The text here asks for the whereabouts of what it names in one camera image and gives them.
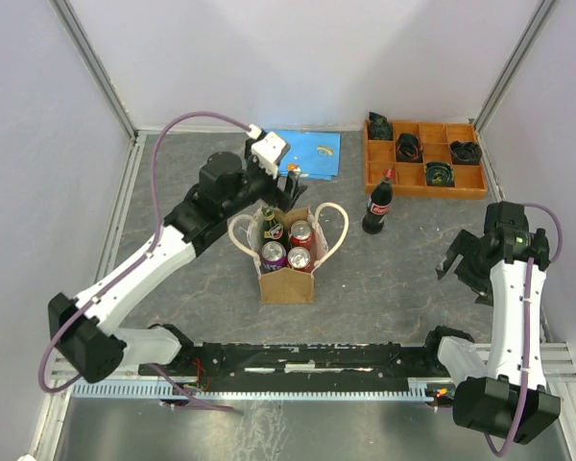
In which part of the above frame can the blue cable duct rail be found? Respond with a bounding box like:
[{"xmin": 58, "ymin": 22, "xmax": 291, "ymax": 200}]
[{"xmin": 71, "ymin": 378, "xmax": 454, "ymax": 402}]

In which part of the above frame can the green glass bottle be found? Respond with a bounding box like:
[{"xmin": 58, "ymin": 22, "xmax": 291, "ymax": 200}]
[{"xmin": 261, "ymin": 206, "xmax": 285, "ymax": 245}]

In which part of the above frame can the red soda can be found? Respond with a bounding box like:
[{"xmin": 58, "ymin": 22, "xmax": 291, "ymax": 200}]
[
  {"xmin": 290, "ymin": 220, "xmax": 315, "ymax": 251},
  {"xmin": 287, "ymin": 246, "xmax": 314, "ymax": 273}
]

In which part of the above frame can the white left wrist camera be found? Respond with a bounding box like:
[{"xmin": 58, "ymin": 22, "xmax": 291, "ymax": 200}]
[{"xmin": 246, "ymin": 124, "xmax": 290, "ymax": 180}]

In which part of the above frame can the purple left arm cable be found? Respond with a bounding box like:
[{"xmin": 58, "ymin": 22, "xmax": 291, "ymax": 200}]
[{"xmin": 37, "ymin": 111, "xmax": 263, "ymax": 414}]

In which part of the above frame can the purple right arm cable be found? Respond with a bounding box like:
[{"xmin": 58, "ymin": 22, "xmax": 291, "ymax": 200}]
[{"xmin": 485, "ymin": 202, "xmax": 564, "ymax": 457}]

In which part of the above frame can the rolled dark belt right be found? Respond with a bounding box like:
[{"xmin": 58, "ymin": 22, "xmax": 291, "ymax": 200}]
[{"xmin": 449, "ymin": 140, "xmax": 482, "ymax": 166}]

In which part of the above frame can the rolled dark belt lower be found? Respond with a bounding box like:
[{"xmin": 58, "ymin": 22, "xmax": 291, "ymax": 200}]
[{"xmin": 424, "ymin": 161, "xmax": 455, "ymax": 187}]

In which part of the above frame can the cola plastic bottle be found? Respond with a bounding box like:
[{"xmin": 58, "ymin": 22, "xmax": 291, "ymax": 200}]
[{"xmin": 361, "ymin": 168, "xmax": 396, "ymax": 234}]

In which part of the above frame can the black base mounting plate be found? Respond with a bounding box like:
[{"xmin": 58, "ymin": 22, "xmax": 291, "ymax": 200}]
[{"xmin": 161, "ymin": 343, "xmax": 448, "ymax": 391}]

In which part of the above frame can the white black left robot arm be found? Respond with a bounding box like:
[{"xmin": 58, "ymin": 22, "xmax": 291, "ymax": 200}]
[{"xmin": 48, "ymin": 152, "xmax": 307, "ymax": 383}]

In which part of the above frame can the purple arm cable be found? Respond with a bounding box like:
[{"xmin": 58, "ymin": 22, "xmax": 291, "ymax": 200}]
[
  {"xmin": 485, "ymin": 202, "xmax": 564, "ymax": 457},
  {"xmin": 37, "ymin": 111, "xmax": 263, "ymax": 414}
]

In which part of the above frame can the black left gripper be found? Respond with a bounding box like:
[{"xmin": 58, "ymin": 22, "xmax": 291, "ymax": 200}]
[{"xmin": 224, "ymin": 140, "xmax": 308, "ymax": 219}]

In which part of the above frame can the blue patterned folded cloth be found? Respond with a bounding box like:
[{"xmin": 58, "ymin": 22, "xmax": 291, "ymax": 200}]
[{"xmin": 275, "ymin": 130, "xmax": 341, "ymax": 181}]

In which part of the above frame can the canvas tote bag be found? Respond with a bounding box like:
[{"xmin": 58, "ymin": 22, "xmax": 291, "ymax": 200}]
[{"xmin": 228, "ymin": 202, "xmax": 349, "ymax": 304}]

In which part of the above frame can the rolled dark belt middle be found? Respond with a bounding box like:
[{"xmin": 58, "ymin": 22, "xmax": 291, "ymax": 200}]
[{"xmin": 396, "ymin": 133, "xmax": 423, "ymax": 163}]

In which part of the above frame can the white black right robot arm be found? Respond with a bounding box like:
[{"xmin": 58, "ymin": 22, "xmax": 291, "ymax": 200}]
[{"xmin": 420, "ymin": 201, "xmax": 561, "ymax": 457}]

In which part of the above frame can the purple soda can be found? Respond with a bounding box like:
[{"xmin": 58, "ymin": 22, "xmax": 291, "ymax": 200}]
[{"xmin": 260, "ymin": 241, "xmax": 287, "ymax": 273}]

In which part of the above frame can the rolled dark belt top-left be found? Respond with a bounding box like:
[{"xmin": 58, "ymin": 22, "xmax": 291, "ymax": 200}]
[{"xmin": 368, "ymin": 111, "xmax": 394, "ymax": 141}]

